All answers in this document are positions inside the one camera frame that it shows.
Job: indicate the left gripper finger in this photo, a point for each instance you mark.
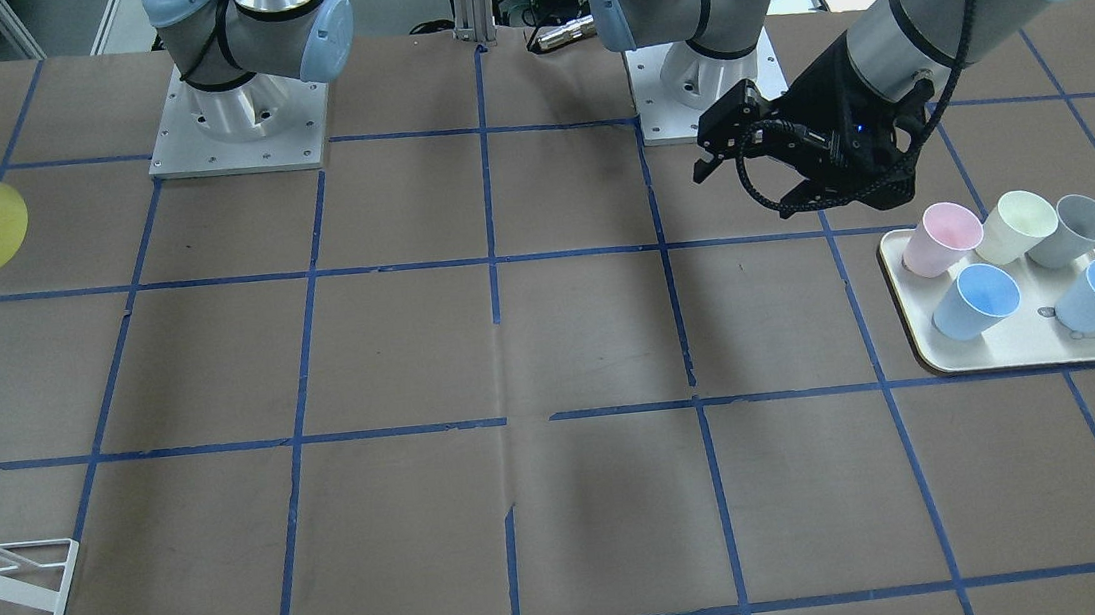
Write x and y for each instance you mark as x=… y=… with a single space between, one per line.
x=728 y=118
x=705 y=166

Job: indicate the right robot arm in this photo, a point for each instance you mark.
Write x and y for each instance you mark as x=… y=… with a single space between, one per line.
x=73 y=112

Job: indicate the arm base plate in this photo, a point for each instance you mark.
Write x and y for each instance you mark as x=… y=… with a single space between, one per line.
x=672 y=85
x=269 y=124

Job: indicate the cream plastic cup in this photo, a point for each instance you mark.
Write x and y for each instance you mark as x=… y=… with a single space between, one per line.
x=1019 y=221

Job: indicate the silver cable connector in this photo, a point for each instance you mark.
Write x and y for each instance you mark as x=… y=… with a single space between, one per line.
x=548 y=40

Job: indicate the blue plastic cup near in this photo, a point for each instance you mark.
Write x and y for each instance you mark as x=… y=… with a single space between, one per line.
x=981 y=296

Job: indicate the grey plastic cup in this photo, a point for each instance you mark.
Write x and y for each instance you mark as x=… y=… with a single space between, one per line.
x=1073 y=236

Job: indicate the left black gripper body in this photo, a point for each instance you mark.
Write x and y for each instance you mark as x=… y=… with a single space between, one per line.
x=816 y=106

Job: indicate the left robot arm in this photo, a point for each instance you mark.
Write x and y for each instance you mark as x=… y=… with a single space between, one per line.
x=891 y=45

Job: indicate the pink plastic cup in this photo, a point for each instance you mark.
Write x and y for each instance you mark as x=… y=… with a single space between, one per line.
x=946 y=232

